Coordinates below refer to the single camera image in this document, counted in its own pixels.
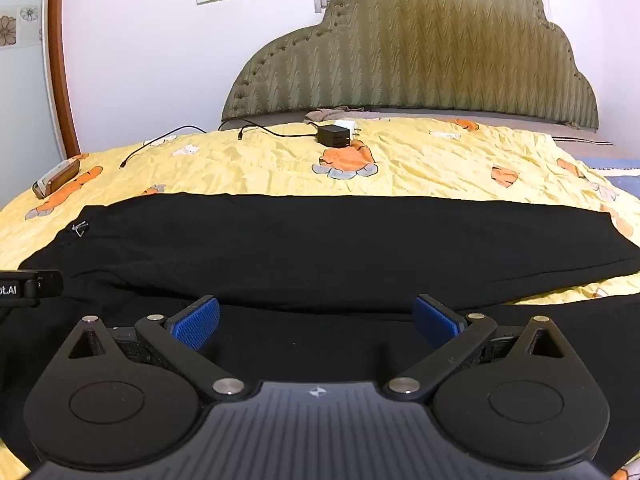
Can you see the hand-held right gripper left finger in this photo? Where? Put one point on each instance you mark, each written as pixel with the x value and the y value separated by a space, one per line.
pixel 195 322

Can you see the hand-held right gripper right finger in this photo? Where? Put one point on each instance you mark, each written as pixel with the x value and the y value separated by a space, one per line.
pixel 437 317

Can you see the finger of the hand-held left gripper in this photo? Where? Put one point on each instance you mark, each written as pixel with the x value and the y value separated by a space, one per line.
pixel 47 282

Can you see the black pants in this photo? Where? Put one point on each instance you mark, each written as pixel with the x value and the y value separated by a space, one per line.
pixel 320 250

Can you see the brown rectangular case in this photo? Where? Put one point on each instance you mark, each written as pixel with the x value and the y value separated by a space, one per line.
pixel 57 176

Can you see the yellow flower printed blanket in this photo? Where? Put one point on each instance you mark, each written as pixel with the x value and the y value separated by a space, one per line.
pixel 250 165

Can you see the black charger block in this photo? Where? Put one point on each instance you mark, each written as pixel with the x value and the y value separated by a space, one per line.
pixel 332 136

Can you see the white plug adapter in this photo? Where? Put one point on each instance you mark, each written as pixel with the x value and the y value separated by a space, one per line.
pixel 350 126

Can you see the grey-brown cloth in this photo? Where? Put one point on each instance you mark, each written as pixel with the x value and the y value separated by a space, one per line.
pixel 330 114

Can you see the blue bed sheet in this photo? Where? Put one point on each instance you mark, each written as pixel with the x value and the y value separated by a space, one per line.
pixel 615 165

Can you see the olive padded headboard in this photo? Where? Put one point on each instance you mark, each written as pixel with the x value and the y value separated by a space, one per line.
pixel 410 50

